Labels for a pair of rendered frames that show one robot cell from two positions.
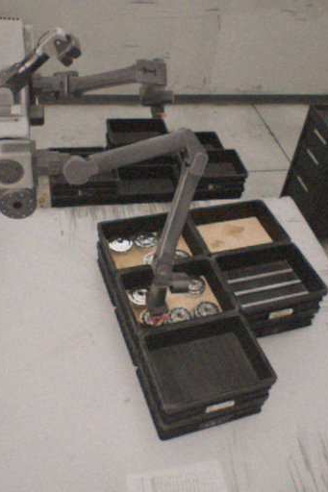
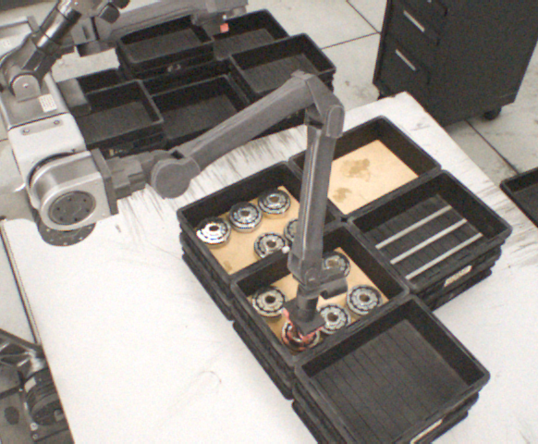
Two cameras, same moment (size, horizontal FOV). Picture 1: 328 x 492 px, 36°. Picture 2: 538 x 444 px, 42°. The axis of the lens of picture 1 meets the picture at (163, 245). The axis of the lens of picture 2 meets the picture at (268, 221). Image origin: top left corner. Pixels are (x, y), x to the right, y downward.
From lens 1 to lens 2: 39 cm
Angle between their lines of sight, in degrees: 10
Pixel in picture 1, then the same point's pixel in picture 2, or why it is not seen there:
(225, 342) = (400, 337)
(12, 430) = not seen: outside the picture
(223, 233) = (345, 177)
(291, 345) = (475, 309)
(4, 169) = (67, 206)
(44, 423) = not seen: outside the picture
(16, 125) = (62, 131)
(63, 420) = not seen: outside the picture
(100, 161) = (200, 155)
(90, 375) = (234, 429)
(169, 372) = (344, 401)
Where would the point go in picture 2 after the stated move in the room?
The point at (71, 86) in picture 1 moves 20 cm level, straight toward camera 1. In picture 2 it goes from (102, 32) to (124, 82)
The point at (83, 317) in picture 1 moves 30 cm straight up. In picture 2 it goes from (193, 348) to (187, 289)
